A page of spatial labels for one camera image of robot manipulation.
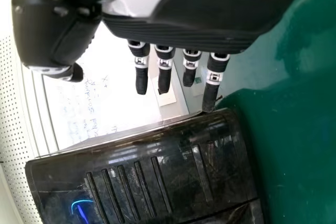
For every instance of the white wall socket plate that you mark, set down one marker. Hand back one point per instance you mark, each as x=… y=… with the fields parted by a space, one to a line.
x=166 y=99

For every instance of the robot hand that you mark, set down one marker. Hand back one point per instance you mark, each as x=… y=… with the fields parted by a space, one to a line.
x=199 y=6

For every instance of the white board with handwriting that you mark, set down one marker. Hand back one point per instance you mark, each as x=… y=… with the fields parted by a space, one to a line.
x=105 y=108

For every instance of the white perforated panel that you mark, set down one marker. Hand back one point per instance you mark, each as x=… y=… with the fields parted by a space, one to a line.
x=18 y=129

